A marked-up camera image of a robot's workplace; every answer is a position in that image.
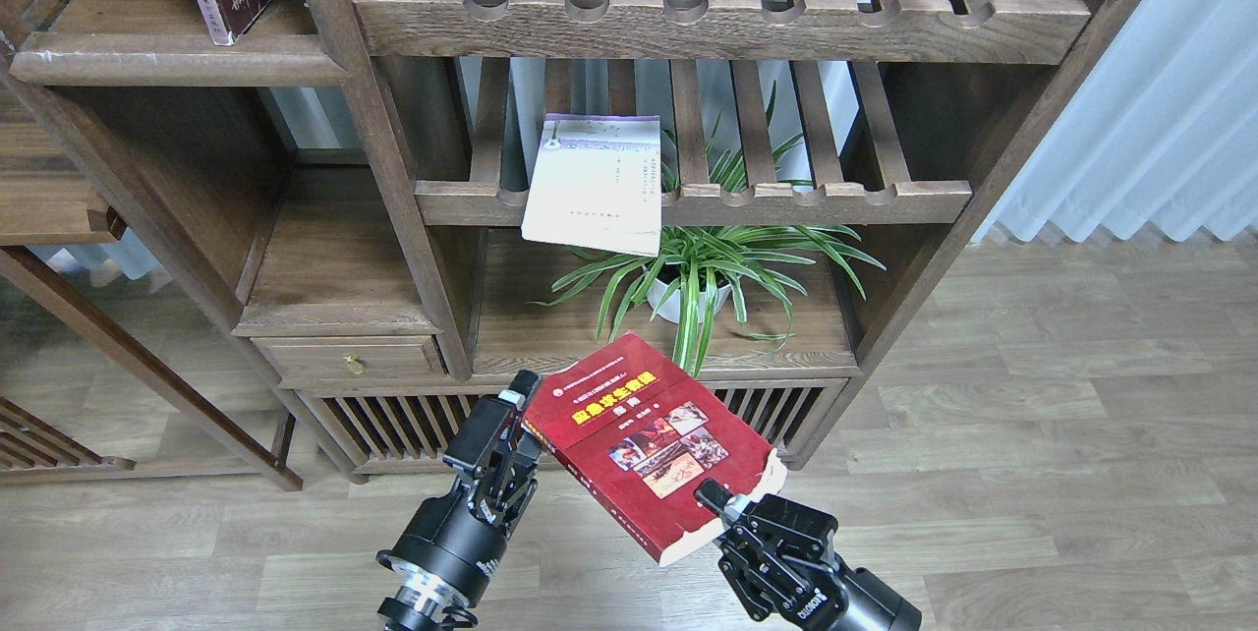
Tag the white purple book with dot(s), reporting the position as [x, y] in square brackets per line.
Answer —
[597, 184]

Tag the green spider plant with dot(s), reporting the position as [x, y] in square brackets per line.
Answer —
[743, 254]

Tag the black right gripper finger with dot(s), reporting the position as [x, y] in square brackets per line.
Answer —
[727, 505]

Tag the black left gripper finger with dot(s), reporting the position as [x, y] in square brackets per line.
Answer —
[493, 452]

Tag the white pleated curtain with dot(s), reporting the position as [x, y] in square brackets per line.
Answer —
[1160, 138]

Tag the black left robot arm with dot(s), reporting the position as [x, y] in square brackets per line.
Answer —
[418, 611]

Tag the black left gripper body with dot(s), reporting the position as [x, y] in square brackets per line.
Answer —
[452, 547]

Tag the dark wooden bookshelf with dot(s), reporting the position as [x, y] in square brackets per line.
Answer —
[350, 177]

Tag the white plant pot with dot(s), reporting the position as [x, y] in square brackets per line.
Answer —
[669, 309]

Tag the brass drawer knob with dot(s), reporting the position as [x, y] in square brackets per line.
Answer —
[353, 365]

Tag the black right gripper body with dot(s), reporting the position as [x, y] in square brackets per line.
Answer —
[778, 558]

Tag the red cover book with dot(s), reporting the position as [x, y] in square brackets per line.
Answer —
[649, 435]

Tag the wooden side rack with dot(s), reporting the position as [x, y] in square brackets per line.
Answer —
[46, 202]

